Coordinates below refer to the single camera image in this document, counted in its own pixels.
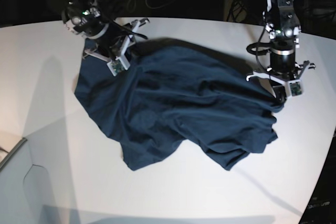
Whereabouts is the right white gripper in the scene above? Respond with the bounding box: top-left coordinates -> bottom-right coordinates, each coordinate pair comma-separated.
82,18 -> 150,76

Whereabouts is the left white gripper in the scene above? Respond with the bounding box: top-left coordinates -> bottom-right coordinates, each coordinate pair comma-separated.
246,61 -> 316,104

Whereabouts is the dark blue t-shirt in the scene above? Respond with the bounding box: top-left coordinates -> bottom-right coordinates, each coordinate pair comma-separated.
75,44 -> 284,170

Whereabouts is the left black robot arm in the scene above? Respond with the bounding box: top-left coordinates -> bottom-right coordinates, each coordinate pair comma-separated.
246,0 -> 316,103

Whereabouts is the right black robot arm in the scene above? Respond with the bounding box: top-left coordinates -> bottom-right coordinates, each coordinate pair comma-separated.
61,0 -> 150,76

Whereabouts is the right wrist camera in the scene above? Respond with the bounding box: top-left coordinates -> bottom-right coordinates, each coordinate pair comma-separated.
107,61 -> 130,77

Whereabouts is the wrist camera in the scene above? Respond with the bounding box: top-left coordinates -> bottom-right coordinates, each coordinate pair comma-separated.
107,61 -> 130,77
286,79 -> 303,98

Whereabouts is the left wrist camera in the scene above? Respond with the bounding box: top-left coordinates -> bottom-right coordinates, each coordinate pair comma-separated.
286,79 -> 303,98

